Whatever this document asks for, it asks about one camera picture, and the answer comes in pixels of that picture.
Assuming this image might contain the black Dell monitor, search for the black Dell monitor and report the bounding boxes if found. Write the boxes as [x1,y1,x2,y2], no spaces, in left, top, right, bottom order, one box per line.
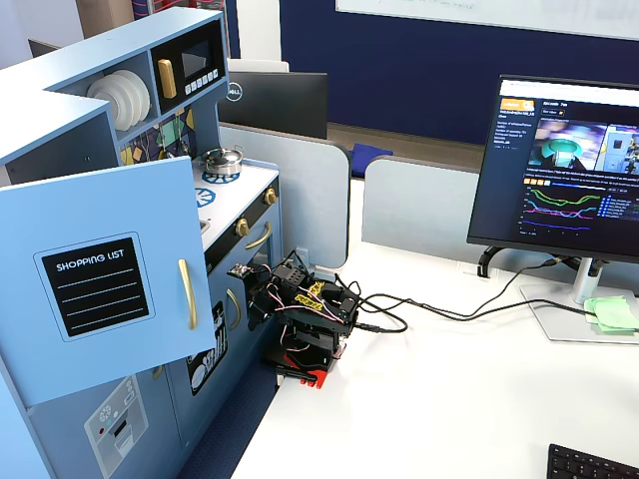
[218,70,329,142]

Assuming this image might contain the black power cable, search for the black power cable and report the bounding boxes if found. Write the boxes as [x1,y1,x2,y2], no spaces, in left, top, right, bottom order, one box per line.
[351,293,639,336]

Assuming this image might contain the red black arm base clamp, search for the red black arm base clamp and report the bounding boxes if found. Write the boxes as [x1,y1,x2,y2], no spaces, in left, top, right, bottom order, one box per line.
[263,338,350,390]

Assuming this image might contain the gold fridge door handle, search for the gold fridge door handle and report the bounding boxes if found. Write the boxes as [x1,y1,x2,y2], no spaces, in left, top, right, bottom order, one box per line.
[177,257,199,331]

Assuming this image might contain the green sticky notes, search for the green sticky notes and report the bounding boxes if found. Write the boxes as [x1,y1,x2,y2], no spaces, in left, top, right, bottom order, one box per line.
[582,294,639,334]

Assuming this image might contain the brown cardboard box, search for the brown cardboard box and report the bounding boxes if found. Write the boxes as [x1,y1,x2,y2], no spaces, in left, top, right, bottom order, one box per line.
[75,0,137,40]

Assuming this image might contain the white toy plate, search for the white toy plate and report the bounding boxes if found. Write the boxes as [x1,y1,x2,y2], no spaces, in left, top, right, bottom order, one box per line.
[107,70,143,130]
[119,68,152,126]
[97,73,132,129]
[86,76,117,107]

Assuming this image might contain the gold microwave handle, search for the gold microwave handle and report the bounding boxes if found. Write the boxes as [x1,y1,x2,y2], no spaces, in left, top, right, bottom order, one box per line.
[157,58,179,100]

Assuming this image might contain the black cable to monitor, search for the black cable to monitor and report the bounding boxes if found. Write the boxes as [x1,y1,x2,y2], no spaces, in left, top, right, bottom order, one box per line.
[348,255,575,323]

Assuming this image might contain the black keyboard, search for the black keyboard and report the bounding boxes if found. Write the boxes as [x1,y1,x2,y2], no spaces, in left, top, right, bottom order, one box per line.
[545,442,639,479]

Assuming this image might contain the blue shopping list door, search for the blue shopping list door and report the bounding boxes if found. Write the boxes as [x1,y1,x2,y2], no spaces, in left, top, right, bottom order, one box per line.
[0,155,217,408]

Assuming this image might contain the gold cabinet door handle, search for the gold cabinet door handle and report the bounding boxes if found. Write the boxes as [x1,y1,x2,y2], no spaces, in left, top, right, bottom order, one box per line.
[226,287,243,331]

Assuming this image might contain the silver toy pot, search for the silver toy pot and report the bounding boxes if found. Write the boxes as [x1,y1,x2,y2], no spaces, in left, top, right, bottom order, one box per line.
[199,147,247,178]

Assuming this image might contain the dark background monitor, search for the dark background monitor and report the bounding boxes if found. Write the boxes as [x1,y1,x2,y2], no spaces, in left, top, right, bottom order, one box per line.
[27,38,63,59]

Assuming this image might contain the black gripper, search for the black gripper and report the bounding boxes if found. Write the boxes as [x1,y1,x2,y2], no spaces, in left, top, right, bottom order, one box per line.
[247,268,284,331]

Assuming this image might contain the whiteboard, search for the whiteboard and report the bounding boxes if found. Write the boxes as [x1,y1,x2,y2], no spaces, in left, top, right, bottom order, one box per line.
[334,0,639,42]

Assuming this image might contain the blue toy kitchen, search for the blue toy kitchen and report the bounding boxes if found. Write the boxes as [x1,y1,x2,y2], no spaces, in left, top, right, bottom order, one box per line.
[0,6,286,479]

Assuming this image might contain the grey desk divider panel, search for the grey desk divider panel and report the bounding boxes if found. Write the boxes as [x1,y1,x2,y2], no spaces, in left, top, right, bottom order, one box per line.
[360,155,481,261]
[218,122,351,269]

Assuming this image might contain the black toy microwave door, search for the black toy microwave door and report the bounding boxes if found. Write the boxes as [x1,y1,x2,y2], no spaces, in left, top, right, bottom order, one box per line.
[150,20,223,115]

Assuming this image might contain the blue chair seat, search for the blue chair seat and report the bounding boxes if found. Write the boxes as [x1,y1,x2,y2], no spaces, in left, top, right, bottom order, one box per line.
[350,143,394,179]

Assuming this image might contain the gold oven handle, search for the gold oven handle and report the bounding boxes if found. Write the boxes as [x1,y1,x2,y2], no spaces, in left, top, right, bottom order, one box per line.
[244,221,274,251]

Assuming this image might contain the black computer monitor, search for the black computer monitor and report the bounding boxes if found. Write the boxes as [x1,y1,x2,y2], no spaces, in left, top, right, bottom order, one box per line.
[465,74,639,259]

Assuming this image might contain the silver monitor stand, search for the silver monitor stand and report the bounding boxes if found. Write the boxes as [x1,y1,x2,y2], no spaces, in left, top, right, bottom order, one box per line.
[518,254,639,345]

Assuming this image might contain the black cable holder clip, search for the black cable holder clip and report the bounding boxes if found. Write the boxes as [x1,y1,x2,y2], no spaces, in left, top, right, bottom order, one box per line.
[475,245,506,278]

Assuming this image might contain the silver pot lid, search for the silver pot lid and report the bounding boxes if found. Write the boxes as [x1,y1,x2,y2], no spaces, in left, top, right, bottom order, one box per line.
[203,148,245,169]

